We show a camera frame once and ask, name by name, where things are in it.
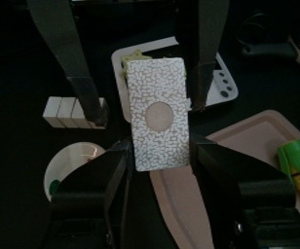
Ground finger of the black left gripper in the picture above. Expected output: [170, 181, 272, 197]
[26, 0, 112, 127]
[183, 0, 231, 113]

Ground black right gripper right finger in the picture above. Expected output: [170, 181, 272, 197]
[189, 133, 300, 249]

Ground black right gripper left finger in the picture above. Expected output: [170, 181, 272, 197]
[42, 137, 134, 249]

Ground white speckled rice block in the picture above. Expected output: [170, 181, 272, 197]
[125, 56, 192, 172]

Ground white round plate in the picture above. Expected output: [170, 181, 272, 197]
[42, 141, 109, 202]

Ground black toy pan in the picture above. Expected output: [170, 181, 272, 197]
[236, 11, 299, 60]

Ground white board with black dots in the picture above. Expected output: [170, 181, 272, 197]
[110, 35, 240, 125]

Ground pink tray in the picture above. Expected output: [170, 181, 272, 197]
[149, 109, 300, 249]

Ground yellow-green star toy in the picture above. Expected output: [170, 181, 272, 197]
[121, 49, 153, 77]

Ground white sliced wooden block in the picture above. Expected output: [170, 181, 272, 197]
[42, 95, 110, 130]

